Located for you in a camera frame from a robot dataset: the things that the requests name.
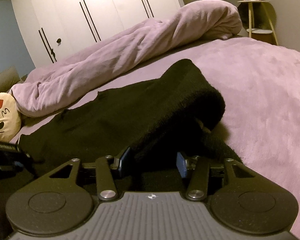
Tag green headboard cushion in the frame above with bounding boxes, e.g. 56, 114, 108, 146
0, 66, 24, 93

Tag rolled lilac duvet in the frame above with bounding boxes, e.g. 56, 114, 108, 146
10, 0, 242, 118

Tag yellow corner shelf stand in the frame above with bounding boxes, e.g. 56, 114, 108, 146
238, 1, 279, 46

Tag white wardrobe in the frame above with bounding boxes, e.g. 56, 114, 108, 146
12, 0, 184, 67

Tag black knit sweater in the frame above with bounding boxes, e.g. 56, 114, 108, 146
19, 59, 238, 191

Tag lilac plush bed cover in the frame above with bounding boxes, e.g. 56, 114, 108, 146
18, 37, 300, 238

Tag cream cat face pillow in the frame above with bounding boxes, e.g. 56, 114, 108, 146
0, 92, 21, 142

